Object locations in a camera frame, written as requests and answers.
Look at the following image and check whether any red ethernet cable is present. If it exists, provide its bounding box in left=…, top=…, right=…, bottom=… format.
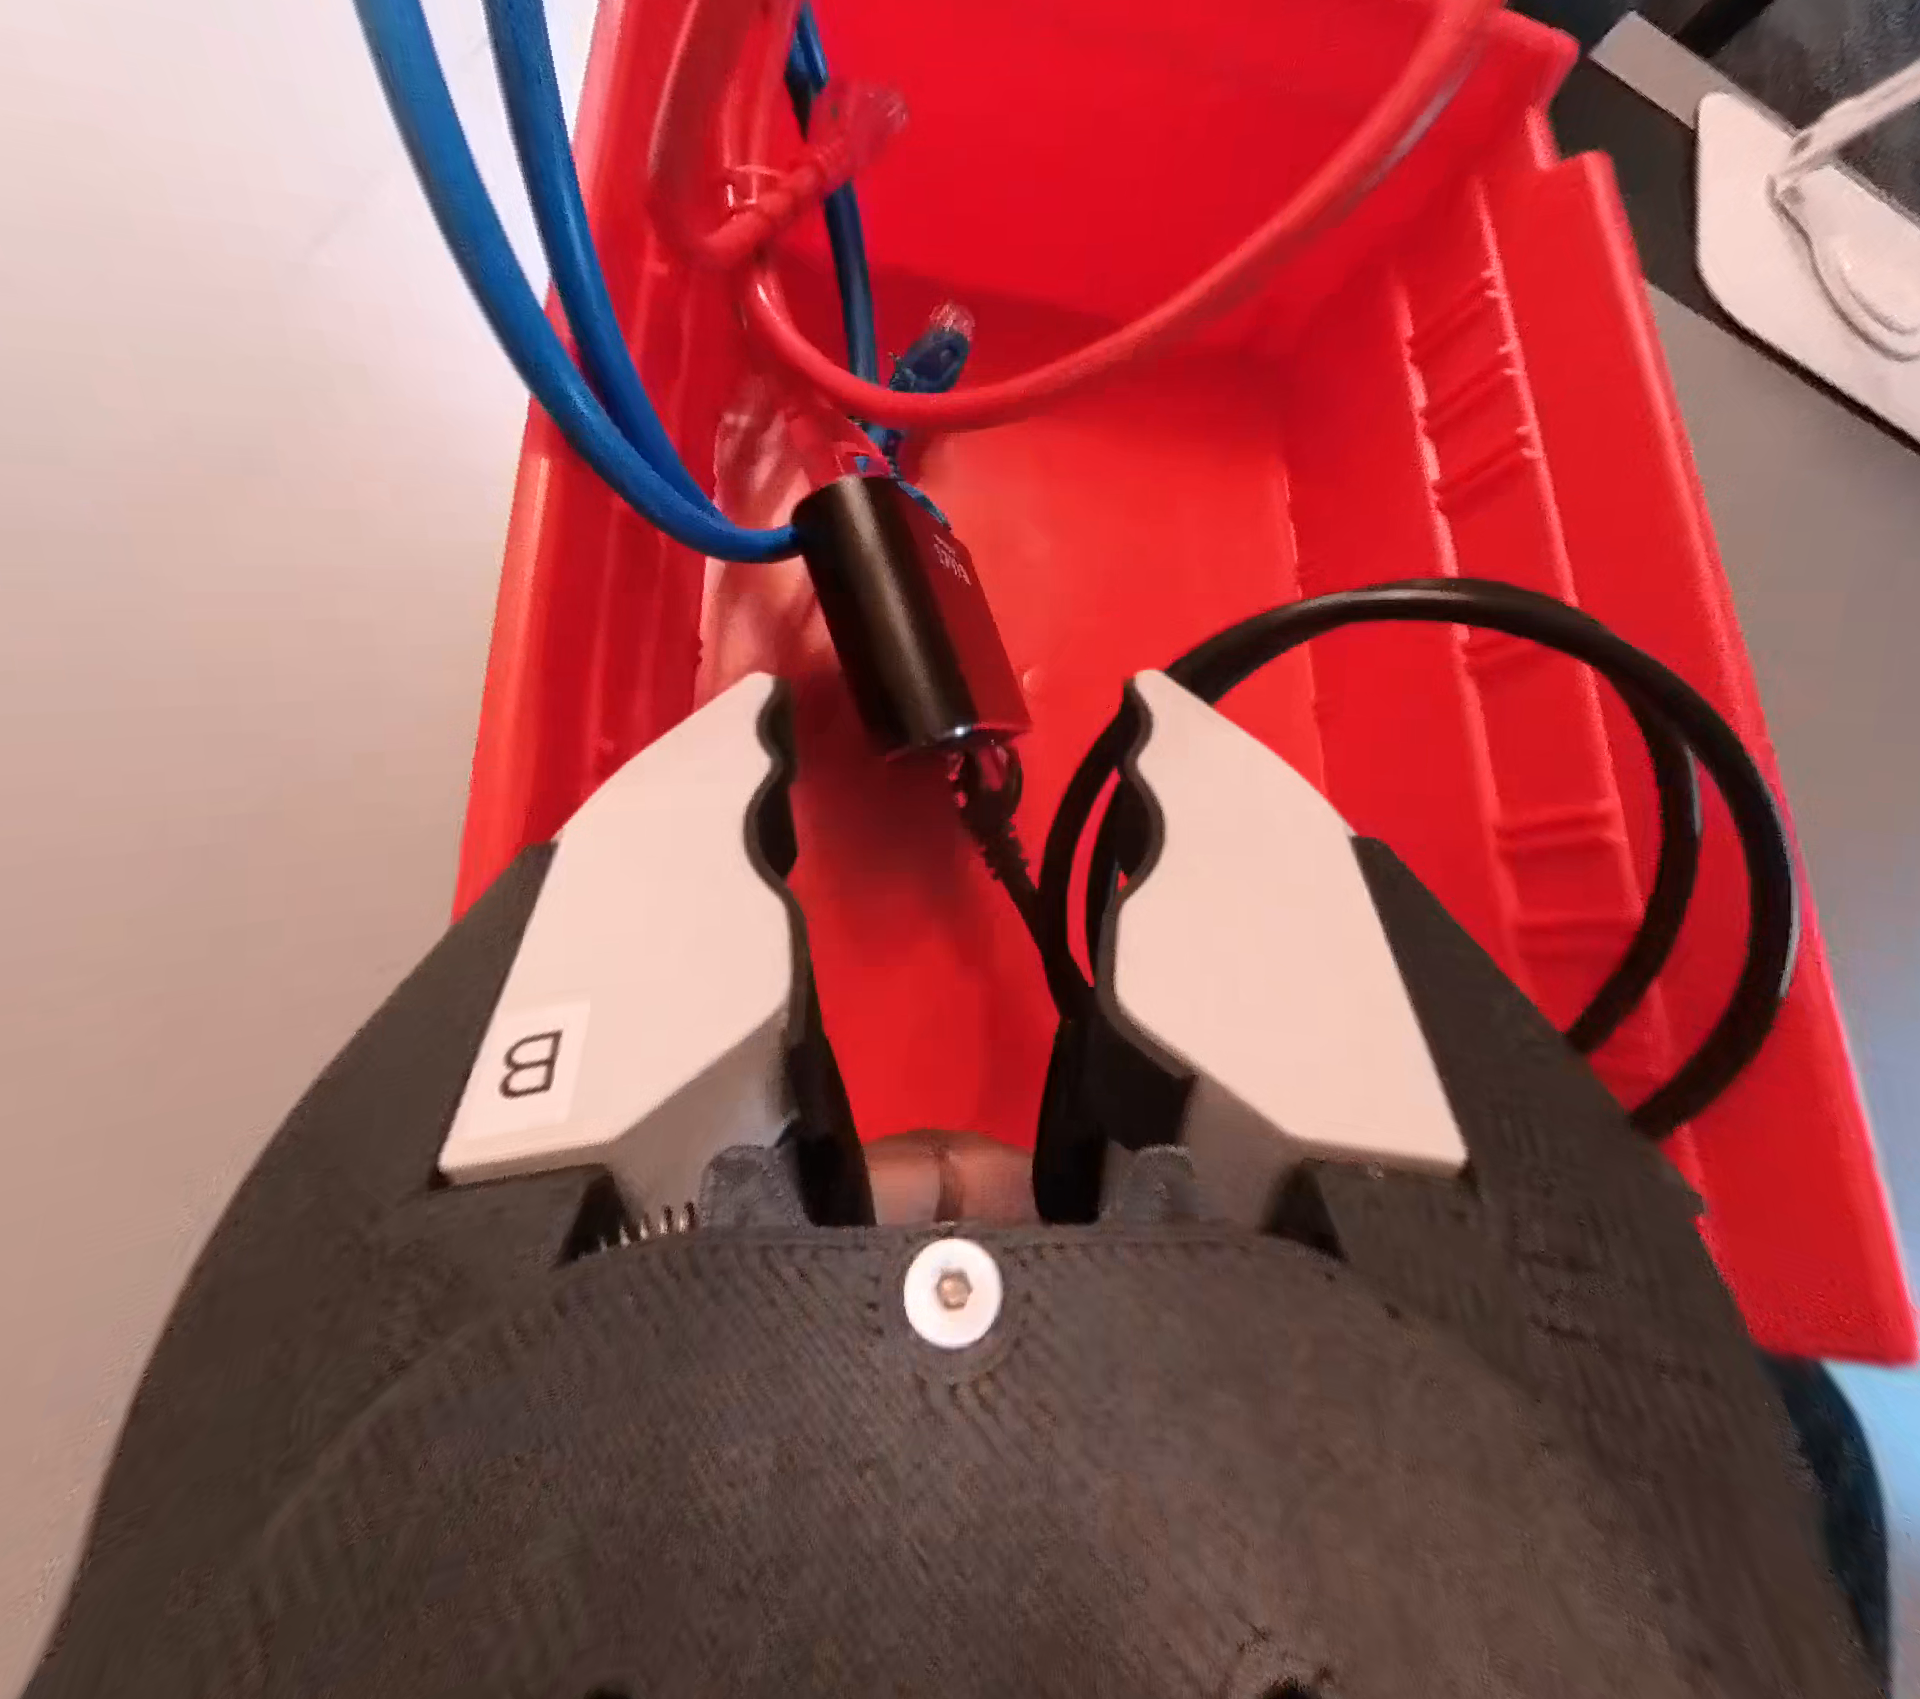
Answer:
left=645, top=0, right=1554, bottom=485

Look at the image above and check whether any black ethernet cable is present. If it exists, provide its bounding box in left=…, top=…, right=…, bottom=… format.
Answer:
left=944, top=581, right=1800, bottom=1137

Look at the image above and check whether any black ethernet switch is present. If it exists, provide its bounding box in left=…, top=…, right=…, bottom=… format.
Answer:
left=786, top=475, right=1038, bottom=767

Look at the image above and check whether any red plastic bin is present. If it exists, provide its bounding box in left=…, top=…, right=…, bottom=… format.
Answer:
left=450, top=0, right=1920, bottom=1363

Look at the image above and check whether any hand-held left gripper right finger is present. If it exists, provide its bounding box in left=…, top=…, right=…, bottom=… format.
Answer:
left=1092, top=669, right=1471, bottom=1227

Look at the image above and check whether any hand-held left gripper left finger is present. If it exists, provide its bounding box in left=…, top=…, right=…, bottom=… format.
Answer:
left=434, top=673, right=820, bottom=1227

